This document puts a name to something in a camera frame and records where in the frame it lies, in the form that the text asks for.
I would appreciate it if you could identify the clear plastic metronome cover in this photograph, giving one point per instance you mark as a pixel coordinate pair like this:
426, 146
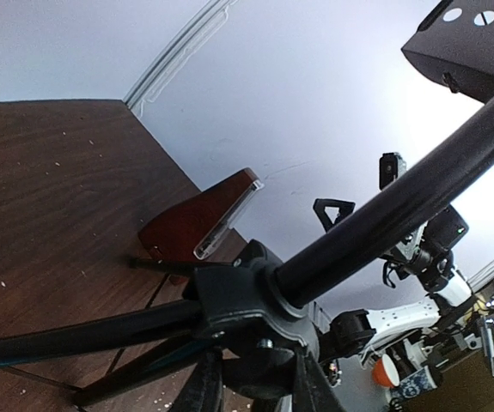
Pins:
214, 238

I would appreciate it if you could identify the right aluminium corner post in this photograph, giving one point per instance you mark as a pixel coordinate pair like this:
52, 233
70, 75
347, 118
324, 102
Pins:
175, 55

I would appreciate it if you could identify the orange white cup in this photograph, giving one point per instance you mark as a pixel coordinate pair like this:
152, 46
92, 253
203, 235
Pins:
385, 372

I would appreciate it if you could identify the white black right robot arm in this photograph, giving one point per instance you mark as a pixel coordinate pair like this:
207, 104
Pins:
427, 254

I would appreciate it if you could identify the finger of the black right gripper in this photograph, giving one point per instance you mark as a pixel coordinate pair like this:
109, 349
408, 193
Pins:
330, 212

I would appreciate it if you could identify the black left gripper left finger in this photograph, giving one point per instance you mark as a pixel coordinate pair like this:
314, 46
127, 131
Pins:
203, 391

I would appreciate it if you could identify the black music stand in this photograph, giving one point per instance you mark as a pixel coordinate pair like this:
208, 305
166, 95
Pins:
257, 309

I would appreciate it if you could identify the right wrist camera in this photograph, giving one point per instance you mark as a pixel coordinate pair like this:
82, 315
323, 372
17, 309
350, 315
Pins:
391, 167

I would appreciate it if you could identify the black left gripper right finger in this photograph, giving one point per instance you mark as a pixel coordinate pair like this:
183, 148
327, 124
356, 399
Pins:
311, 390

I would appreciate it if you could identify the blue patterned mug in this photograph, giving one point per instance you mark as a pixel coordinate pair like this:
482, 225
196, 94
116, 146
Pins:
424, 380

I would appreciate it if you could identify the red wooden metronome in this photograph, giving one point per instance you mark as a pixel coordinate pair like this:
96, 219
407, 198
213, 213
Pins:
170, 237

